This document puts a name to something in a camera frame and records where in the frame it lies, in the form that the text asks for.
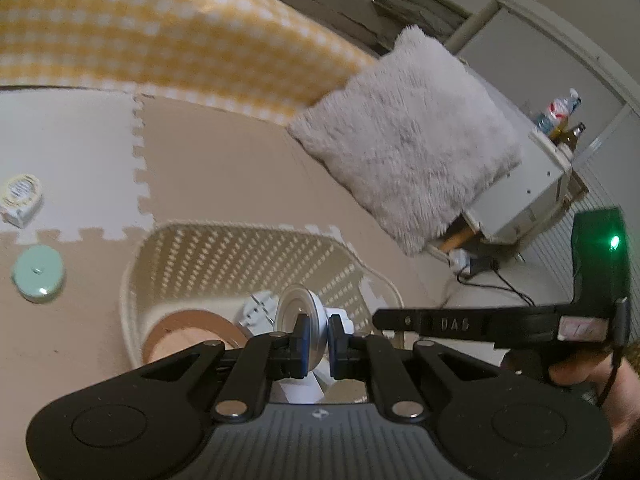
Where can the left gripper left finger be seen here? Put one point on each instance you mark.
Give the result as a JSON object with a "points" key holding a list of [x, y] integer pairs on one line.
{"points": [[291, 355]]}

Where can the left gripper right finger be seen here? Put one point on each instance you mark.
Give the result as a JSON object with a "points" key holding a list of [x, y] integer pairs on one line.
{"points": [[347, 353]]}

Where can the white round dish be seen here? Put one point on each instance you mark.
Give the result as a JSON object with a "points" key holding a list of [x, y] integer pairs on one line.
{"points": [[300, 311]]}

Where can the cream perforated plastic basket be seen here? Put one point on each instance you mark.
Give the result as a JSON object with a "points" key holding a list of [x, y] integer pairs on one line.
{"points": [[212, 267]]}

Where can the mint green round lid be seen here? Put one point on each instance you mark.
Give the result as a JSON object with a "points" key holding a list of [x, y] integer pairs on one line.
{"points": [[39, 274]]}

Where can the brown cork coaster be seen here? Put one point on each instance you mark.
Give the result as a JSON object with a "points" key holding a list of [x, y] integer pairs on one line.
{"points": [[181, 330]]}

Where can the white side table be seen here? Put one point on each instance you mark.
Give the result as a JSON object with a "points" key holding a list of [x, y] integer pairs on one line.
{"points": [[523, 202]]}

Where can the white power strip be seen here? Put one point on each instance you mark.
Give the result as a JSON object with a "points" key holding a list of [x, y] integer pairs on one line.
{"points": [[459, 259]]}

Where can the wooden furniture leg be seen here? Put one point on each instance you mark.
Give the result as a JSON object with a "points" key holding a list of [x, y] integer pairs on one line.
{"points": [[457, 239]]}

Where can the amber glass bottle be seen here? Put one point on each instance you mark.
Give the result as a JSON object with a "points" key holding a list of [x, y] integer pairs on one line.
{"points": [[568, 136]]}

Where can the clear plastic water bottle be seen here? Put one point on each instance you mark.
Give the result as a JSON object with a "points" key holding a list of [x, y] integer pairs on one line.
{"points": [[558, 110]]}

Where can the fluffy white pillow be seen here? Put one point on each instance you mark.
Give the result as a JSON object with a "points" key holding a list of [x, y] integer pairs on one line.
{"points": [[415, 138]]}

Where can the white cabinet door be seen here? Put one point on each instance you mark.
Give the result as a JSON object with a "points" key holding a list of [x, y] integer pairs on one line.
{"points": [[532, 57]]}

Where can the white foam mat tile left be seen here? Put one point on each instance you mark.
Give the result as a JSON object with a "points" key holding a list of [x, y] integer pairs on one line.
{"points": [[81, 145]]}

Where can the yellow gingham padded bumper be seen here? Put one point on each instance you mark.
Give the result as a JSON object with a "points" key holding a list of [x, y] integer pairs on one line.
{"points": [[258, 58]]}

